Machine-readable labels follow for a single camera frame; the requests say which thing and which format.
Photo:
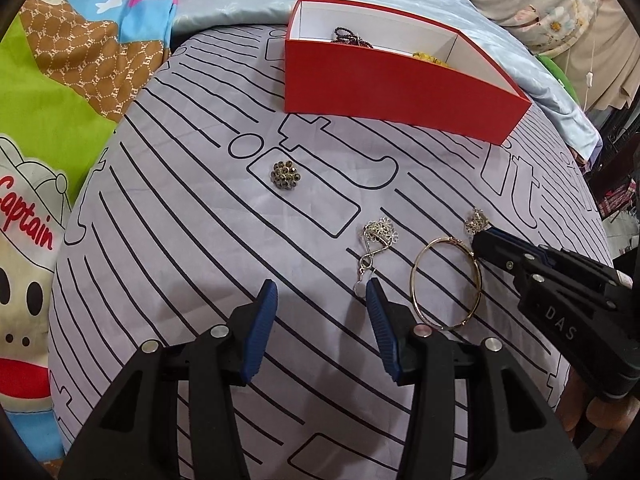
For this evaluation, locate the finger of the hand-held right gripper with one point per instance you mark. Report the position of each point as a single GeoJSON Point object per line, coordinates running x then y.
{"type": "Point", "coordinates": [500, 233]}
{"type": "Point", "coordinates": [497, 255]}

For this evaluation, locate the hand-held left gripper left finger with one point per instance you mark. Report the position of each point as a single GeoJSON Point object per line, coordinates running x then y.
{"type": "Point", "coordinates": [257, 335]}

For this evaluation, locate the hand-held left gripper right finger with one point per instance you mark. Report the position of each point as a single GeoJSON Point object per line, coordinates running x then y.
{"type": "Point", "coordinates": [382, 330]}

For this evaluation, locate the small gold flower pendant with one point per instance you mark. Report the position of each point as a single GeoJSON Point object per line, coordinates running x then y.
{"type": "Point", "coordinates": [475, 221]}

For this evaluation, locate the red cardboard box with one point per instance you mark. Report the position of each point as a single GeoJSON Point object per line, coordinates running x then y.
{"type": "Point", "coordinates": [375, 85]}

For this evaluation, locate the purple bead strand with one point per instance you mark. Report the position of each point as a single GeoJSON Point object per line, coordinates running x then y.
{"type": "Point", "coordinates": [350, 37]}

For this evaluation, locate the person's right hand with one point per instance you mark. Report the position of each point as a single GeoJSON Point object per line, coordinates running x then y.
{"type": "Point", "coordinates": [607, 415]}

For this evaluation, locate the thin gold bangle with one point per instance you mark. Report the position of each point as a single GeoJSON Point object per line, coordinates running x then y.
{"type": "Point", "coordinates": [450, 241]}

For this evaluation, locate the small beaded flower brooch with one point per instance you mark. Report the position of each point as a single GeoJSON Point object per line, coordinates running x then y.
{"type": "Point", "coordinates": [284, 174]}

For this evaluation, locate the green plastic object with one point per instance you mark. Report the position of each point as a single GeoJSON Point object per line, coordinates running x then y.
{"type": "Point", "coordinates": [555, 67]}

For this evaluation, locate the beige cloth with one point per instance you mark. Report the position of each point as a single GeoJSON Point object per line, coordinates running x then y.
{"type": "Point", "coordinates": [615, 50]}

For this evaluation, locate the grey floral quilt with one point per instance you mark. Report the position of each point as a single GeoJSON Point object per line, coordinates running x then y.
{"type": "Point", "coordinates": [525, 0]}

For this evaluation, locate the cartoon monkey printed blanket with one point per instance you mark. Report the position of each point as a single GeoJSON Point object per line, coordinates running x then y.
{"type": "Point", "coordinates": [50, 110]}

